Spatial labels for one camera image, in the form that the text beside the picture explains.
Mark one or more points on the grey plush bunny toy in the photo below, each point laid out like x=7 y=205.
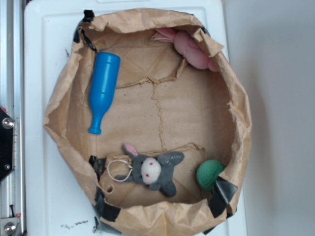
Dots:
x=156 y=173

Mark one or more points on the pink plush toy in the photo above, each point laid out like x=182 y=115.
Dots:
x=186 y=46

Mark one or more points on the green ball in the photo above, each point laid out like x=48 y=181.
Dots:
x=208 y=172

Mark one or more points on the black mounting bracket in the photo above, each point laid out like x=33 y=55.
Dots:
x=6 y=144

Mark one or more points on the aluminium frame rail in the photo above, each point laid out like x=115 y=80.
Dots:
x=12 y=189

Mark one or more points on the blue plastic bottle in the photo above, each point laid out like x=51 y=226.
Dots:
x=106 y=70

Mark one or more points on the brown paper bag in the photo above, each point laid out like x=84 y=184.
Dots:
x=161 y=103

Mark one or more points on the white plastic tray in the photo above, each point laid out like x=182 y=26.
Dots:
x=56 y=203

